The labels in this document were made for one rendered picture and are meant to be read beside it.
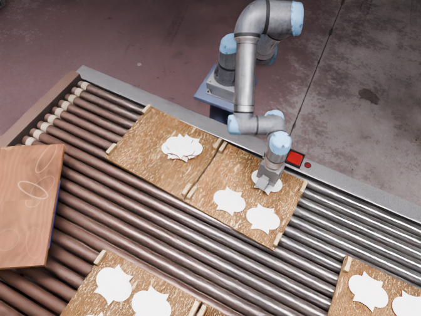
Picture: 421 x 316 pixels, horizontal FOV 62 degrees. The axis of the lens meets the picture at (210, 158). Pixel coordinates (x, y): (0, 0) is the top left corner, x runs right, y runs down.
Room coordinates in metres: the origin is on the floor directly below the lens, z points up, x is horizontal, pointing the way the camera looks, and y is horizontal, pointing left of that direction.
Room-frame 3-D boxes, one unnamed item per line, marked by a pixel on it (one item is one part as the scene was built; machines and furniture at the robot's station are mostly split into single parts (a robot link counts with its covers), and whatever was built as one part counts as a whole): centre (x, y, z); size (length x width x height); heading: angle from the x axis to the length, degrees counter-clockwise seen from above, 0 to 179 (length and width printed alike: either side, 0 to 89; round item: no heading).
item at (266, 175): (0.72, -0.23, 1.05); 0.12 x 0.09 x 0.16; 148
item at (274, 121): (0.84, -0.22, 1.20); 0.11 x 0.11 x 0.08; 4
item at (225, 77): (1.35, -0.06, 1.00); 0.15 x 0.15 x 0.10
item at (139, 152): (0.88, 0.21, 0.93); 0.41 x 0.35 x 0.02; 64
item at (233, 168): (0.69, -0.17, 0.93); 0.41 x 0.35 x 0.02; 63
